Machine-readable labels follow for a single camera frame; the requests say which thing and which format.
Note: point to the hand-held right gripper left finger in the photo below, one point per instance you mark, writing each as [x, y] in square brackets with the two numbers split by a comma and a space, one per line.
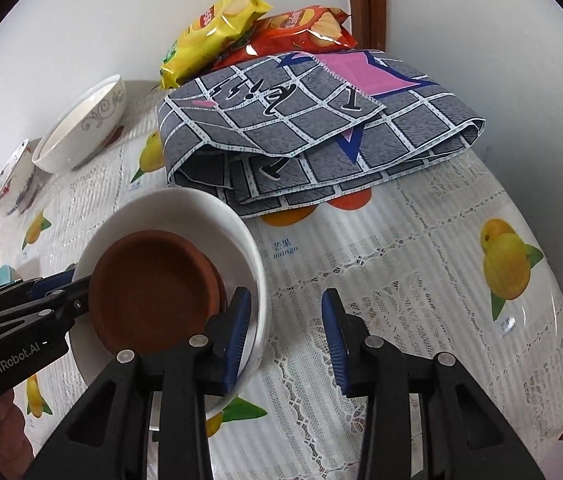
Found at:
[239, 340]

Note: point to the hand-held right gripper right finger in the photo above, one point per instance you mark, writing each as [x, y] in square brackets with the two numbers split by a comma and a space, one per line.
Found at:
[334, 345]

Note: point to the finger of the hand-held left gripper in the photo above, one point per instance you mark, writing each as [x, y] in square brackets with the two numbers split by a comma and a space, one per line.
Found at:
[51, 282]
[74, 300]

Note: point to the light blue plastic plate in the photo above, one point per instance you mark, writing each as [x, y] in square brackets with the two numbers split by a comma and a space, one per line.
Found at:
[1, 275]

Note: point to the brown clay dish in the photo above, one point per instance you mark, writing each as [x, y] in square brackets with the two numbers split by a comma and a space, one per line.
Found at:
[221, 285]
[151, 290]

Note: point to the plain white bowl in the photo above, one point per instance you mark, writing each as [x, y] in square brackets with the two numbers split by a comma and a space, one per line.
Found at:
[231, 240]

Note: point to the person's left hand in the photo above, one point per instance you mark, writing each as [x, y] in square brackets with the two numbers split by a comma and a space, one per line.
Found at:
[6, 420]

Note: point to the white bowl blue floral print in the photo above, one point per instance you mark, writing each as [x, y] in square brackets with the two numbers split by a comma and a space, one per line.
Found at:
[14, 185]

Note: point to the fruit print tablecloth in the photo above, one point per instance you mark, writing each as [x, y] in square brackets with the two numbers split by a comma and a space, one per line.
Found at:
[411, 270]

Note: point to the large white printed bowl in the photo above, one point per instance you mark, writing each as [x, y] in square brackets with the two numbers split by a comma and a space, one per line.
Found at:
[86, 130]

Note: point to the grey checked folded cloth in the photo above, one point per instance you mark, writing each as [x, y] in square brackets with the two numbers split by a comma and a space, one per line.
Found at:
[311, 125]

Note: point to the yellow snack bag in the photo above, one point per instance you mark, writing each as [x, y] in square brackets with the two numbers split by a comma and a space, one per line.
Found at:
[211, 30]

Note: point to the red snack bag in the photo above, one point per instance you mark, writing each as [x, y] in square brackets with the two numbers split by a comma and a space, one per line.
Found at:
[301, 30]

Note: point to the brown wooden door frame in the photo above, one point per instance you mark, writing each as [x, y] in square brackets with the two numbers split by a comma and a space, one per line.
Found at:
[366, 0]

